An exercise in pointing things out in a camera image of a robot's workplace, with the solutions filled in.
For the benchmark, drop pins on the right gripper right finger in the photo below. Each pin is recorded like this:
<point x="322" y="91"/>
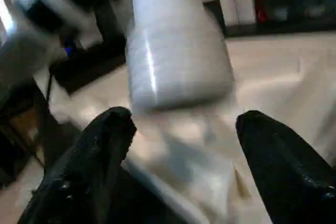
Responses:
<point x="294" y="171"/>

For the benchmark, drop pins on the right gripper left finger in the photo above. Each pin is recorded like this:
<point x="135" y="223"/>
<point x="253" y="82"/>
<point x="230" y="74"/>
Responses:
<point x="79" y="177"/>

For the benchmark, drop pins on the white plastic table top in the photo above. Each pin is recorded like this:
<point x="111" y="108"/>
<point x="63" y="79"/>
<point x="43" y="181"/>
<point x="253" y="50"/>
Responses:
<point x="273" y="129"/>

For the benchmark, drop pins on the white plastic table leg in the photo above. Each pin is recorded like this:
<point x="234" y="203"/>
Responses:
<point x="178" y="51"/>

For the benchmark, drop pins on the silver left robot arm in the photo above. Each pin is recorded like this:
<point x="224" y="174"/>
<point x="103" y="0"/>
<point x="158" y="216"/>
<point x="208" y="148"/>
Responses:
<point x="37" y="19"/>

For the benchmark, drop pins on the red bottle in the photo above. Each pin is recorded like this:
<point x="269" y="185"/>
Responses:
<point x="261" y="12"/>

